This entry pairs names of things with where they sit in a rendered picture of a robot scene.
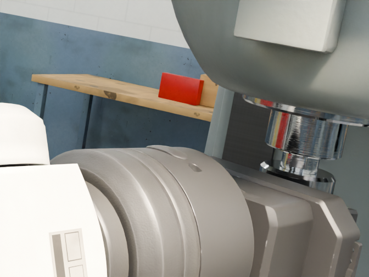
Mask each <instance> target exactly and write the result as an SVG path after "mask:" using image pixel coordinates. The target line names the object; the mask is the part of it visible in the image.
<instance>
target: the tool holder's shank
mask: <svg viewBox="0 0 369 277"><path fill-rule="evenodd" d="M280 151H281V150H280ZM319 163H320V159H319V158H312V157H306V156H301V155H297V154H293V153H289V152H285V151H283V154H282V159H281V165H282V166H283V167H285V168H287V169H291V170H295V171H299V172H303V173H316V172H318V166H319Z"/></svg>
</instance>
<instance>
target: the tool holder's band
mask: <svg viewBox="0 0 369 277"><path fill-rule="evenodd" d="M259 171H261V172H264V173H267V174H270V175H274V176H277V177H279V178H283V179H286V180H289V181H292V182H296V183H299V184H302V185H305V186H308V187H312V188H314V189H317V190H320V191H324V192H327V193H330V194H333V193H334V188H335V184H336V178H335V177H334V176H333V174H331V173H329V172H327V171H325V170H322V169H320V168H318V172H316V173H303V172H299V171H295V170H291V169H287V168H285V167H283V166H282V165H281V160H273V159H271V160H265V161H264V162H262V163H261V164H260V170H259Z"/></svg>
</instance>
